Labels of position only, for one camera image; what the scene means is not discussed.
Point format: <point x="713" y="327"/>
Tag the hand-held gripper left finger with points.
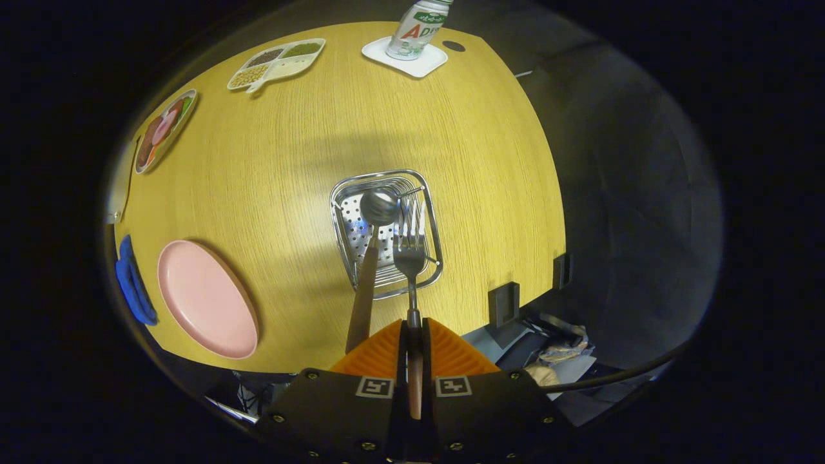
<point x="401" y="351"/>

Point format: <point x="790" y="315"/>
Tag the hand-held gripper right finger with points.
<point x="427" y="351"/>

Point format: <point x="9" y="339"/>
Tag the black table clamp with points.
<point x="504" y="304"/>
<point x="562" y="270"/>

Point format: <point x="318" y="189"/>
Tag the pink round plate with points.
<point x="206" y="296"/>

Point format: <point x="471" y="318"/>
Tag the blue towel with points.
<point x="134" y="290"/>

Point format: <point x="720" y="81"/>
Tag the white square coaster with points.
<point x="419" y="66"/>

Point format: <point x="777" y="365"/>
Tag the white divided tray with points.
<point x="290" y="67"/>

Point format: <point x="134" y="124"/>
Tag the black table grommet hole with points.
<point x="453" y="46"/>

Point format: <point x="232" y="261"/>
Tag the grey food plate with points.
<point x="184" y="129"/>

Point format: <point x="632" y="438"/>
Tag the yellow soybeans pile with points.
<point x="249" y="76"/>

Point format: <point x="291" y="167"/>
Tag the red tomato slice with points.
<point x="152" y="157"/>

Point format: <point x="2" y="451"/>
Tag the green beans pile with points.
<point x="301" y="49"/>

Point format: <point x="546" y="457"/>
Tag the white drink bottle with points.
<point x="416" y="29"/>

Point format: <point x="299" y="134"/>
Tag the dark brown beans pile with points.
<point x="264" y="58"/>

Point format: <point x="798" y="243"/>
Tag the green lettuce leaf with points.
<point x="185" y="108"/>

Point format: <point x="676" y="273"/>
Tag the white toaster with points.
<point x="119" y="187"/>

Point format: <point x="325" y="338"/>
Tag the pink ham slice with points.
<point x="163" y="127"/>

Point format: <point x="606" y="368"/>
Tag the brown meat steak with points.
<point x="147" y="143"/>

